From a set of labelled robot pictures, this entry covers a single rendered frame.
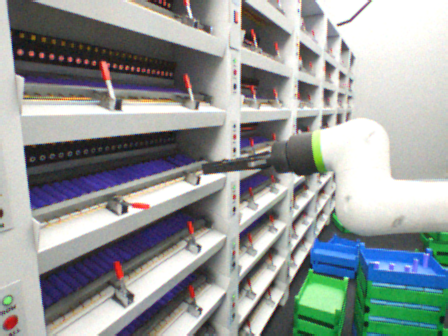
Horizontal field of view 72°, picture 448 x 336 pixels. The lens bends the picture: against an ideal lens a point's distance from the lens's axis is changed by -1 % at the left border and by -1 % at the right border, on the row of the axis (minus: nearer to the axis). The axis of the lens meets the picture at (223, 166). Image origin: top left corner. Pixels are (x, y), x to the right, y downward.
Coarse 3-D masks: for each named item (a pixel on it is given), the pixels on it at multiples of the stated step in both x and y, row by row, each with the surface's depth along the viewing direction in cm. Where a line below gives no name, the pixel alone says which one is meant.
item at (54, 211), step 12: (180, 168) 86; (192, 168) 90; (144, 180) 73; (156, 180) 76; (168, 180) 80; (180, 180) 83; (96, 192) 62; (108, 192) 63; (120, 192) 66; (132, 192) 69; (144, 192) 70; (60, 204) 54; (72, 204) 55; (84, 204) 58; (96, 204) 60; (36, 216) 50; (48, 216) 52; (60, 216) 54
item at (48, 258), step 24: (168, 144) 98; (192, 144) 102; (48, 168) 64; (168, 192) 76; (192, 192) 82; (96, 216) 58; (120, 216) 60; (144, 216) 66; (48, 240) 49; (72, 240) 51; (96, 240) 56; (48, 264) 48
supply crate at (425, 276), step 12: (360, 252) 143; (372, 252) 145; (384, 252) 144; (396, 252) 142; (408, 252) 141; (372, 264) 126; (384, 264) 140; (396, 264) 140; (408, 264) 140; (420, 264) 140; (432, 264) 136; (372, 276) 127; (384, 276) 126; (396, 276) 125; (408, 276) 124; (420, 276) 123; (432, 276) 122; (444, 276) 121; (444, 288) 122
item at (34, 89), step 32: (32, 32) 58; (32, 64) 59; (64, 64) 65; (96, 64) 72; (128, 64) 80; (160, 64) 90; (32, 96) 50; (64, 96) 55; (96, 96) 61; (128, 96) 68; (160, 96) 77; (192, 96) 81; (224, 96) 94; (32, 128) 44; (64, 128) 48; (96, 128) 54; (128, 128) 61; (160, 128) 69
